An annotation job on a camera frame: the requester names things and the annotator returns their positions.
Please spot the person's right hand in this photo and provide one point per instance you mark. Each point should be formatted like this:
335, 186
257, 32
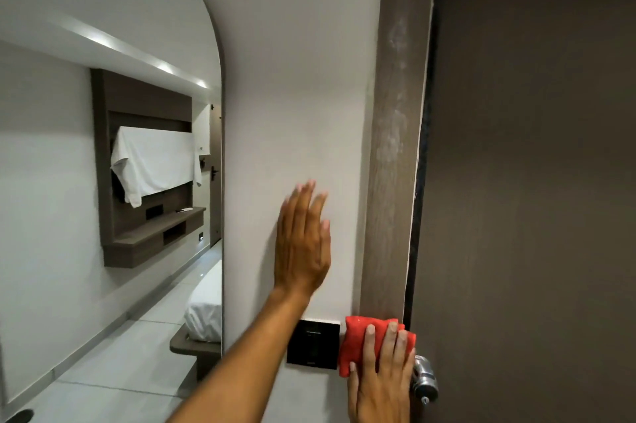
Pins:
380, 388

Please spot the person's left hand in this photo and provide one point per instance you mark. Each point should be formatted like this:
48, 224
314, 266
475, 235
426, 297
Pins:
300, 248

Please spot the person's left thumb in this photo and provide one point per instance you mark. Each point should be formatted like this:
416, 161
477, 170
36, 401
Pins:
326, 239

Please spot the person's left middle finger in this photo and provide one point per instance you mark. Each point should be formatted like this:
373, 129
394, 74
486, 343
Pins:
310, 201

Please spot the person's right middle finger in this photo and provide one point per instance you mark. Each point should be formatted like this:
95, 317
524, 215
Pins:
388, 344

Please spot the person's right little finger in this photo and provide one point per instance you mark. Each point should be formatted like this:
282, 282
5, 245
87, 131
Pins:
411, 367

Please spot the person's right thumb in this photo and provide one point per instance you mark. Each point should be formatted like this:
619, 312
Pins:
353, 374

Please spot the red cleaning cloth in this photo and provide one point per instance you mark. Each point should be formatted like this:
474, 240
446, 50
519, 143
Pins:
354, 340

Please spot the person's left forearm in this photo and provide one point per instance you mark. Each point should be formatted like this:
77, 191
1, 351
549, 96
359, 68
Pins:
243, 363

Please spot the white bed mattress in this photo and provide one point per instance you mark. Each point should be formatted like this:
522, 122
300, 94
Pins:
206, 306

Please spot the white draped cloth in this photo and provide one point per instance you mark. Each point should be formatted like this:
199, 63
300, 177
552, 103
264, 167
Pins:
151, 162

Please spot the dark brown door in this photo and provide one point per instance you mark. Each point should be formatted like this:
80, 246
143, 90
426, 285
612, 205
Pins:
526, 179

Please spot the black wall switch panel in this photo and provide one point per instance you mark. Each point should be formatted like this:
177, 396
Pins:
313, 344

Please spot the brown wooden door frame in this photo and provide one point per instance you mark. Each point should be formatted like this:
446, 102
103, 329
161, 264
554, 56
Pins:
395, 139

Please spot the brown wooden wall unit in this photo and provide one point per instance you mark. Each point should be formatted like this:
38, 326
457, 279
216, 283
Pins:
144, 239

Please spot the arched wall mirror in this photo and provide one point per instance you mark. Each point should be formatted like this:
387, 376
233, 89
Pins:
109, 179

